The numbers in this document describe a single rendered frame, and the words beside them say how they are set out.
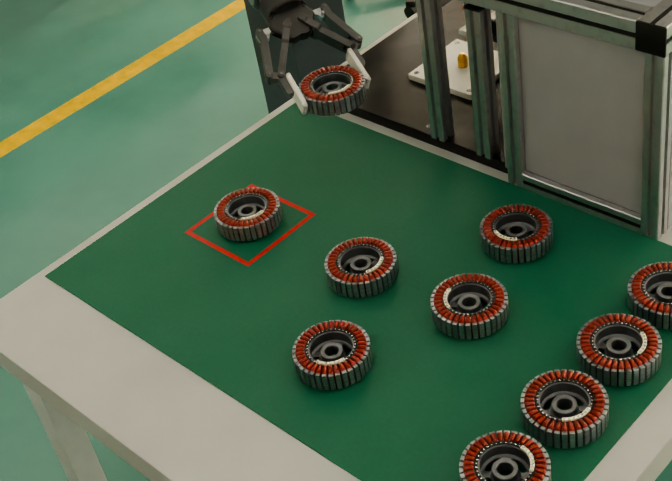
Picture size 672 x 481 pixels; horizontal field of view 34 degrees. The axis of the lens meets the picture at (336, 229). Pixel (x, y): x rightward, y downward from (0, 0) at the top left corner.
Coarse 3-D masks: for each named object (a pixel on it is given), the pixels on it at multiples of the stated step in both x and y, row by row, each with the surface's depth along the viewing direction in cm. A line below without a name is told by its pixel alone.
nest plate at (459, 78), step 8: (456, 40) 219; (448, 48) 217; (456, 48) 216; (464, 48) 216; (448, 56) 215; (456, 56) 214; (496, 56) 212; (448, 64) 212; (456, 64) 212; (496, 64) 210; (416, 72) 212; (448, 72) 210; (456, 72) 210; (464, 72) 209; (496, 72) 208; (416, 80) 211; (424, 80) 209; (456, 80) 207; (464, 80) 207; (456, 88) 205; (464, 88) 205; (464, 96) 204
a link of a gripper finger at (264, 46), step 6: (258, 30) 187; (258, 36) 187; (264, 36) 187; (258, 42) 188; (264, 42) 186; (264, 48) 186; (264, 54) 185; (264, 60) 185; (270, 60) 185; (264, 66) 185; (270, 66) 185; (264, 72) 186; (270, 72) 184; (270, 78) 184; (270, 84) 186
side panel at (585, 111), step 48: (528, 48) 168; (576, 48) 161; (624, 48) 155; (528, 96) 174; (576, 96) 167; (624, 96) 160; (528, 144) 180; (576, 144) 172; (624, 144) 165; (576, 192) 177; (624, 192) 171
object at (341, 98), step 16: (304, 80) 186; (320, 80) 187; (336, 80) 188; (352, 80) 184; (304, 96) 183; (320, 96) 181; (336, 96) 181; (352, 96) 181; (320, 112) 182; (336, 112) 182
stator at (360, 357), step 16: (336, 320) 162; (304, 336) 159; (320, 336) 160; (336, 336) 160; (352, 336) 158; (368, 336) 158; (304, 352) 157; (320, 352) 158; (336, 352) 159; (352, 352) 156; (368, 352) 156; (304, 368) 155; (320, 368) 154; (336, 368) 153; (352, 368) 154; (368, 368) 156; (320, 384) 154; (336, 384) 155
